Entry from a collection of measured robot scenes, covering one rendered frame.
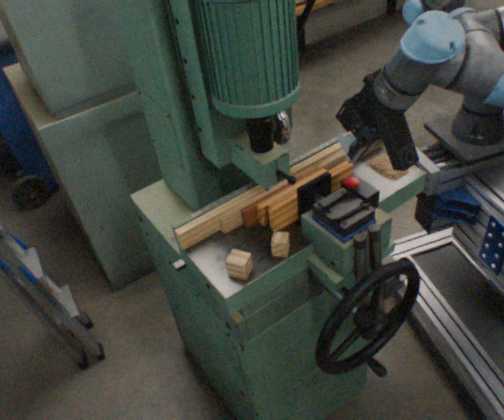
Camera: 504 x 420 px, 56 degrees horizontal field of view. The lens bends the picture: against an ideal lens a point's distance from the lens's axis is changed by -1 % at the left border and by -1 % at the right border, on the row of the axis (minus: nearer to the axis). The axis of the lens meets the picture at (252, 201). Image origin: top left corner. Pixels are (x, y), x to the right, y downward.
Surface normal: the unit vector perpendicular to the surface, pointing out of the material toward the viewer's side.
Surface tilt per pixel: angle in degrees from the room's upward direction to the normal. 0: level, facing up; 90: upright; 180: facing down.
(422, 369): 0
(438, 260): 0
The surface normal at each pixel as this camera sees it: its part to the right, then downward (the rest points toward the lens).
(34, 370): -0.11, -0.75
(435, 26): 0.19, -0.40
